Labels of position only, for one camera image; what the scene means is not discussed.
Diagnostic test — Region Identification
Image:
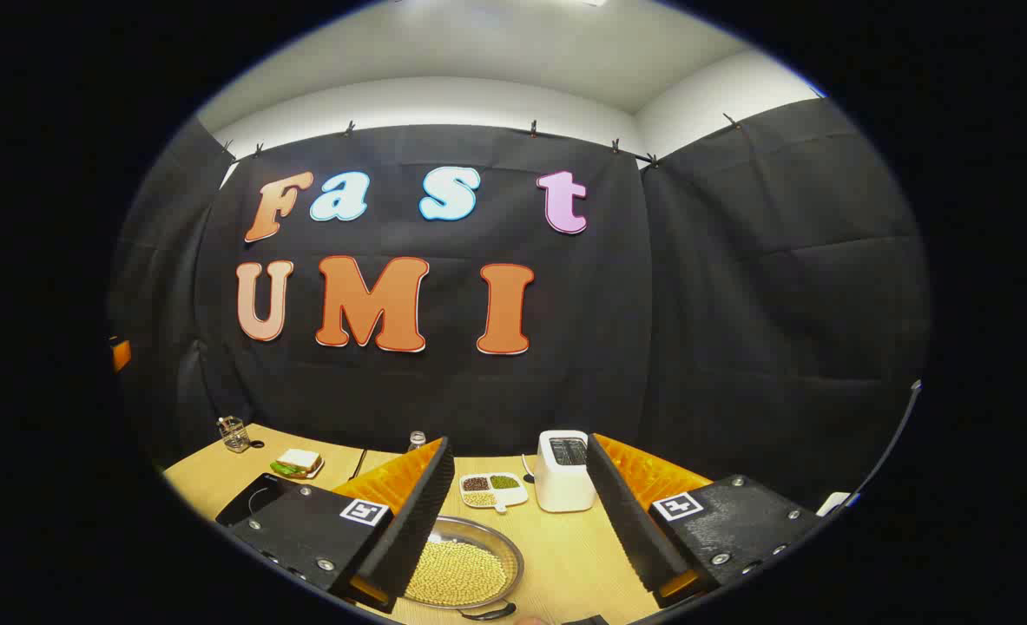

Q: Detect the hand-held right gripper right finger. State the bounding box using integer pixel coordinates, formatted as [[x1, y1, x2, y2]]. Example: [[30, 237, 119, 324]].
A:
[[585, 433, 815, 609]]

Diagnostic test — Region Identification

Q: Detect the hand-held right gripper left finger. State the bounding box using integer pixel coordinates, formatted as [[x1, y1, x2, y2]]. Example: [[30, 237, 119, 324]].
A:
[[231, 436, 456, 614]]

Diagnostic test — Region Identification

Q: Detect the stainless steel pot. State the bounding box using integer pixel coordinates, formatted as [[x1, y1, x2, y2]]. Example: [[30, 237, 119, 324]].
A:
[[400, 515, 527, 622]]

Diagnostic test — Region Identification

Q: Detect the black induction cooktop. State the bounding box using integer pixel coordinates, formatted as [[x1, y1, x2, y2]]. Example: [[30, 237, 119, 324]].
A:
[[215, 473, 307, 527]]

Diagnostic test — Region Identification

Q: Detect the pile of yellow soybeans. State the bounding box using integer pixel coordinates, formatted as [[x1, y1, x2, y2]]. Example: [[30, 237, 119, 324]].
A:
[[405, 538, 510, 607]]

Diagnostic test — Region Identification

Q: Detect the white toaster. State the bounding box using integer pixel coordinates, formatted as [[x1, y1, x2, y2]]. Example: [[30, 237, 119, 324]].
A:
[[534, 430, 598, 513]]

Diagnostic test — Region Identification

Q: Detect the white divided dish of beans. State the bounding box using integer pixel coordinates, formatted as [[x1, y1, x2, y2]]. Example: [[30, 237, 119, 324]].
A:
[[459, 472, 530, 515]]

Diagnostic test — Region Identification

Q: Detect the plate with sandwich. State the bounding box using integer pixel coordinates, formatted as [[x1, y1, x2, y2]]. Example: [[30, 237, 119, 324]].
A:
[[270, 449, 325, 480]]

